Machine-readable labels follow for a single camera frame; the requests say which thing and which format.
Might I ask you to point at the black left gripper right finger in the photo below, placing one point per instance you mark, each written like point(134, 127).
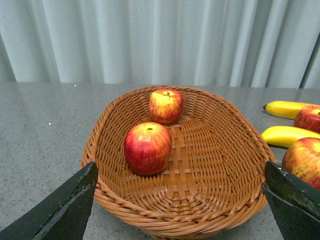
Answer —
point(295, 205)

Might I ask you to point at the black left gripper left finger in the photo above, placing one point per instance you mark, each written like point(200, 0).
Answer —
point(63, 215)

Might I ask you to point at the yellow banana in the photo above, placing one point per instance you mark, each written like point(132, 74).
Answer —
point(285, 109)
point(285, 136)

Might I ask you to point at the red yellow apple foreground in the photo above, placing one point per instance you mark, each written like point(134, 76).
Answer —
point(302, 159)

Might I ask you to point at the red apple on table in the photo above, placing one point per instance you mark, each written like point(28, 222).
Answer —
point(308, 118)

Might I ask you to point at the red apple near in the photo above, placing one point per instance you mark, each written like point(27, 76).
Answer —
point(147, 148)

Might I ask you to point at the brown wicker basket left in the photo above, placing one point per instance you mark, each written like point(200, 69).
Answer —
point(214, 177)

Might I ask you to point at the red yellow apple far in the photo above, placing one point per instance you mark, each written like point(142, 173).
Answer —
point(166, 105)

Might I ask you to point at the grey white curtain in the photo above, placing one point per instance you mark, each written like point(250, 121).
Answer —
point(234, 43)

